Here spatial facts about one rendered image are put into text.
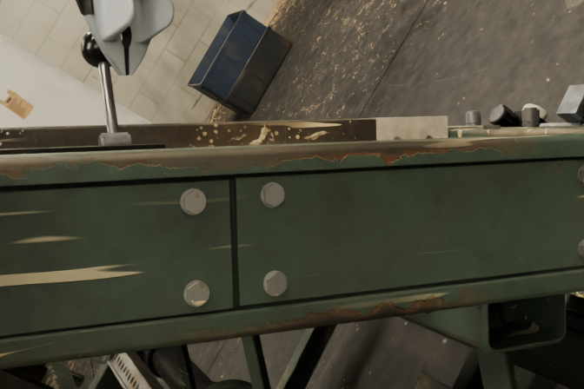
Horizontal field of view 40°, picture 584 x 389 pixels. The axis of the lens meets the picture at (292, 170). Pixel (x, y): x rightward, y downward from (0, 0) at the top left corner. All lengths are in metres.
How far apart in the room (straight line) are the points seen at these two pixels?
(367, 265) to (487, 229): 0.09
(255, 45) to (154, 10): 4.86
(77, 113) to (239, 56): 1.20
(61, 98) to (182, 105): 1.72
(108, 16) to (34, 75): 4.30
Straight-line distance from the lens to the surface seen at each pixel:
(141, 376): 1.56
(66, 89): 4.96
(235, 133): 1.10
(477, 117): 1.30
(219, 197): 0.45
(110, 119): 0.72
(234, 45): 5.47
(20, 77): 4.96
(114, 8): 0.65
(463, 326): 0.64
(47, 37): 6.35
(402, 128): 1.20
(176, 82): 6.45
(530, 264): 0.56
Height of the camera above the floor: 1.50
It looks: 20 degrees down
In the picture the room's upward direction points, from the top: 59 degrees counter-clockwise
